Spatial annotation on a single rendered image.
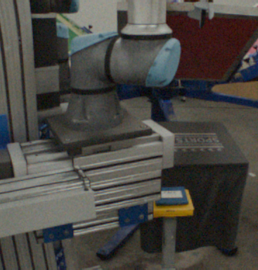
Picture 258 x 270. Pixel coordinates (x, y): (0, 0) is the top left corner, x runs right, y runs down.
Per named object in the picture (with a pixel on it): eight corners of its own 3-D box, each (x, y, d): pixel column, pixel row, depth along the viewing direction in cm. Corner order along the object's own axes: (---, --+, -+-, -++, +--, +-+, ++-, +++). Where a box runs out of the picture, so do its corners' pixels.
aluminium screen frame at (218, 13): (275, 17, 136) (273, 8, 137) (117, 10, 129) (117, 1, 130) (226, 81, 214) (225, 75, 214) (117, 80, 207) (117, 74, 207)
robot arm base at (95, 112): (73, 135, 90) (72, 94, 86) (59, 117, 102) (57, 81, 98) (132, 125, 96) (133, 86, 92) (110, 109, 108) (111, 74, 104)
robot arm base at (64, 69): (38, 91, 129) (36, 62, 125) (31, 82, 141) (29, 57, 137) (78, 85, 136) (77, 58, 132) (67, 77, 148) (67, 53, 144)
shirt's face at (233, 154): (248, 163, 155) (249, 162, 155) (135, 166, 150) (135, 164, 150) (221, 122, 199) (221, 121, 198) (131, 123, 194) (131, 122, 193)
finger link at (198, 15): (185, 24, 129) (188, 1, 122) (202, 25, 129) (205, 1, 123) (187, 28, 126) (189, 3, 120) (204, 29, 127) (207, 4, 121)
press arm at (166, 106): (195, 171, 167) (196, 158, 164) (181, 172, 166) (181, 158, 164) (164, 93, 279) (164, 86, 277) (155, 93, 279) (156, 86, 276)
